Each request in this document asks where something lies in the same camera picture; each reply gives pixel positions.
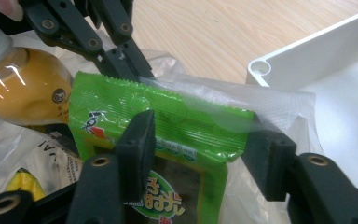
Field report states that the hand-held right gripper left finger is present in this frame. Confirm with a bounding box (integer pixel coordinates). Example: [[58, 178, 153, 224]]
[[114, 109, 157, 203]]

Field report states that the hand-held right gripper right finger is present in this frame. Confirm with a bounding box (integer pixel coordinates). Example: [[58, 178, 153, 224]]
[[240, 129, 298, 203]]

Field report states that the green seaweed packet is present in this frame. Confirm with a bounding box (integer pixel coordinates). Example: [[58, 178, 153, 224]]
[[68, 70, 256, 224]]

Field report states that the clear plastic bag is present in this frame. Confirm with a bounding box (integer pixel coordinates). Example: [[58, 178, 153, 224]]
[[0, 31, 322, 224]]

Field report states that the orange juice bottle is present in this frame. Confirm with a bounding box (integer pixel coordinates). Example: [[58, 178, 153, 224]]
[[0, 13, 76, 127]]

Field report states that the white plastic bin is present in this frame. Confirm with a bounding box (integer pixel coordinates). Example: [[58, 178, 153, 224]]
[[245, 6, 358, 196]]

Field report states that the small yellow packet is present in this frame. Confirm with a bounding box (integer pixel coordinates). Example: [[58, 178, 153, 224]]
[[6, 167, 47, 203]]

